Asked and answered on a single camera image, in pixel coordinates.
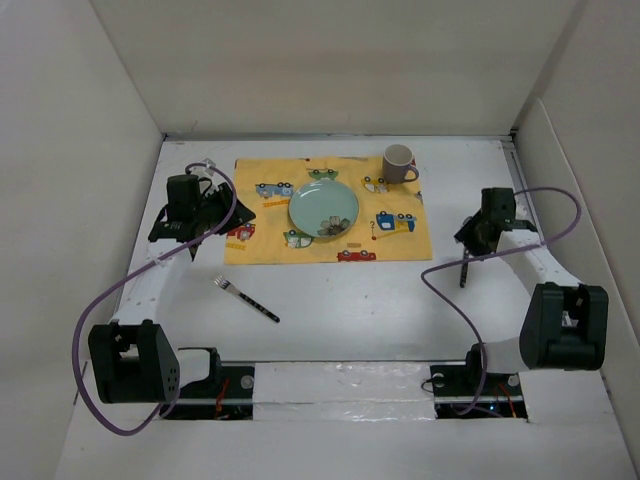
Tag green floral plate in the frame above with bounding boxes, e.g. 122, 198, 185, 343
288, 179, 359, 239

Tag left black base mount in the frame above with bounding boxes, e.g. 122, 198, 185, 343
160, 364, 255, 421

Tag yellow truck print placemat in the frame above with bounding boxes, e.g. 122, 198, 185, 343
225, 156, 432, 265

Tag purple mug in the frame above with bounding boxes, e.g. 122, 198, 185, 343
382, 144, 419, 184

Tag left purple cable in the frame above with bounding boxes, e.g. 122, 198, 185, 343
72, 160, 237, 437

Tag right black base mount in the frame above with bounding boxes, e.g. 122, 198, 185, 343
421, 362, 528, 420

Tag fork with black handle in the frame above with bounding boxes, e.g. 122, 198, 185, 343
212, 275, 281, 324

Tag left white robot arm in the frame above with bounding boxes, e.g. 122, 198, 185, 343
88, 174, 255, 404

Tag spoon with black handle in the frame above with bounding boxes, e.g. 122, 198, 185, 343
459, 248, 470, 288

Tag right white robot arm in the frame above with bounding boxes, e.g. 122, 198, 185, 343
454, 187, 609, 394

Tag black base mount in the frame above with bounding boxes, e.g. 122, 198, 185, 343
421, 362, 528, 420
160, 364, 255, 421

